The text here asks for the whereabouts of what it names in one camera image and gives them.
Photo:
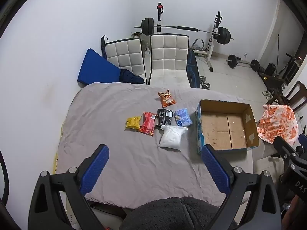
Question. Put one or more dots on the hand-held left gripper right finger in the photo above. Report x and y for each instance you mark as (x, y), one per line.
(215, 172)

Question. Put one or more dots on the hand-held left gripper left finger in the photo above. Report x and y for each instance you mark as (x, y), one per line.
(96, 167)

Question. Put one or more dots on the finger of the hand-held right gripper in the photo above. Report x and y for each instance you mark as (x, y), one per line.
(285, 148)

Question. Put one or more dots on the cardboard box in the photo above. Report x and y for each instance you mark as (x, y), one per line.
(225, 129)

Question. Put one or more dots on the white soft bag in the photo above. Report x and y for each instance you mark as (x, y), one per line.
(171, 137)

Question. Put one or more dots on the yellow snack packet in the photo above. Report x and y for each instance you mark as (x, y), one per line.
(133, 122)

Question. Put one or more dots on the blue snack packet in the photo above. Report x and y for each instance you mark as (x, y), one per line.
(182, 117)

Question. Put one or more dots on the red snack packet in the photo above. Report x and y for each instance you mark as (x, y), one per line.
(148, 123)

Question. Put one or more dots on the black snack packet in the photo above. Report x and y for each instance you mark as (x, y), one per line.
(165, 116)

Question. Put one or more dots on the orange snack packet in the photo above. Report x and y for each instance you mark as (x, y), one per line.
(166, 98)

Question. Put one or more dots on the orange white patterned cloth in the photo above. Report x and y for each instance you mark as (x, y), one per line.
(278, 123)

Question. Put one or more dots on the grey bed sheet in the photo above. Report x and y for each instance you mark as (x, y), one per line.
(120, 153)

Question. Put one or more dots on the dark wooden chair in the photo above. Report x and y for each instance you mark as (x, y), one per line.
(296, 93)

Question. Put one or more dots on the dark grey fleece clothing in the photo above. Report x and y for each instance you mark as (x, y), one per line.
(172, 214)

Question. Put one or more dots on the black bag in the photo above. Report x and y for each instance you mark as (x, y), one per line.
(270, 69)

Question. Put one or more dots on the metal dumbbell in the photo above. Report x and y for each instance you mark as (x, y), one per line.
(206, 86)
(202, 78)

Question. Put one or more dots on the dark blue cloth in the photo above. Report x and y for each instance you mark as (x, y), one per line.
(130, 77)

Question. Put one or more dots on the blue foam mat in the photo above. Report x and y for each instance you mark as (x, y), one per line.
(96, 69)

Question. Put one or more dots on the short barbell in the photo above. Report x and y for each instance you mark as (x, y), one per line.
(232, 61)

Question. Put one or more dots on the blue black weight bench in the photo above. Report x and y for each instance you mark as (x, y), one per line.
(193, 69)

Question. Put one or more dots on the white padded chair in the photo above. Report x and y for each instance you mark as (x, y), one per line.
(168, 52)
(124, 55)

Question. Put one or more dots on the black and blue pole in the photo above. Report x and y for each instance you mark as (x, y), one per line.
(103, 46)

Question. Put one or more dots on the barbell with black plates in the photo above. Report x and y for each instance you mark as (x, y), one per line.
(221, 34)

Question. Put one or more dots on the white barbell rack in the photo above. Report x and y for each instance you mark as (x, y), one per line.
(215, 36)

